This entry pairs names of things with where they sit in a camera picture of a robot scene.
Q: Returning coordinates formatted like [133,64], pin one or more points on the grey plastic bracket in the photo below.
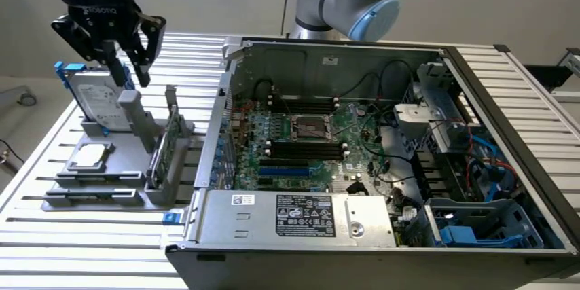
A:
[409,118]

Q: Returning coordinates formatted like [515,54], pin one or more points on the aluminium profile bar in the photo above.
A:
[569,60]

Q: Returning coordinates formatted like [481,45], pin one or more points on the silver CPU chip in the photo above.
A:
[92,154]

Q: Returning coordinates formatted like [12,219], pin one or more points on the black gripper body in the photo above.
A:
[101,25]

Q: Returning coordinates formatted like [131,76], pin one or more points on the silver chipset heatsink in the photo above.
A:
[345,188]

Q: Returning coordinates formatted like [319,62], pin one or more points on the dark RAM stick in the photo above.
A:
[91,194]

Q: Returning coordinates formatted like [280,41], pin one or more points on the grey blue disk bay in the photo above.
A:
[499,215]

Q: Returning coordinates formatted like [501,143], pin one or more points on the black RAM slot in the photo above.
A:
[303,96]
[303,104]
[303,100]
[308,153]
[303,108]
[308,144]
[308,158]
[308,148]

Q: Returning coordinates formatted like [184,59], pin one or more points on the metal CPU socket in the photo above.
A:
[312,127]

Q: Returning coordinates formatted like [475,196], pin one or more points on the black expansion slot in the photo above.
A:
[285,163]

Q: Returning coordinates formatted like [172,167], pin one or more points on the blue case latch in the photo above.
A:
[169,218]

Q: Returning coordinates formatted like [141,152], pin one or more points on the blue disk carrier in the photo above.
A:
[60,76]

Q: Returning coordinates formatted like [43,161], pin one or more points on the silver power supply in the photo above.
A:
[257,222]

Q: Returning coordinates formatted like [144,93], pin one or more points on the open black PC case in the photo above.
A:
[344,266]

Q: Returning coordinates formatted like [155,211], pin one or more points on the silver hard disk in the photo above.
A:
[97,103]

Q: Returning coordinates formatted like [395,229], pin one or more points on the black table bracket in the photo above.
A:
[545,76]

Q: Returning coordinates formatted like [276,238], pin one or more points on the white case sticker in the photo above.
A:
[329,60]

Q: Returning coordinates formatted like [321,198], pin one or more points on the grey caster wheel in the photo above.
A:
[27,98]

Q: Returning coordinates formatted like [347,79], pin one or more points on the metal disk bay cage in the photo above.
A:
[441,100]

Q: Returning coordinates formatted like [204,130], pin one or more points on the green motherboard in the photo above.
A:
[272,127]

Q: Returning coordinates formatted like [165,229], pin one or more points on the blue expansion slot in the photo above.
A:
[283,170]

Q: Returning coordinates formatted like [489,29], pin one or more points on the green graphics card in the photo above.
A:
[165,140]

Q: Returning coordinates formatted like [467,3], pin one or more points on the grey parts rack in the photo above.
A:
[121,167]

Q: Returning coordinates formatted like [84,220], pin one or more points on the blue bay carrier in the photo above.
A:
[457,235]

